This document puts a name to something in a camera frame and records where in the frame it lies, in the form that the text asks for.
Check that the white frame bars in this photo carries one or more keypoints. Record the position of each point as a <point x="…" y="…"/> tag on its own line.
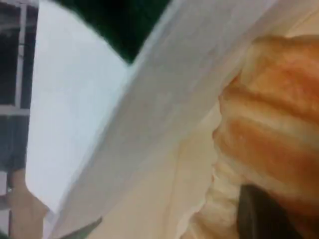
<point x="22" y="62"/>

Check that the long ridged bread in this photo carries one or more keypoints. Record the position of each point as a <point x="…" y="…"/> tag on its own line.
<point x="274" y="124"/>

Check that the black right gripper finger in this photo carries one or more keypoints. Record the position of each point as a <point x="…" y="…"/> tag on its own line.
<point x="261" y="219"/>

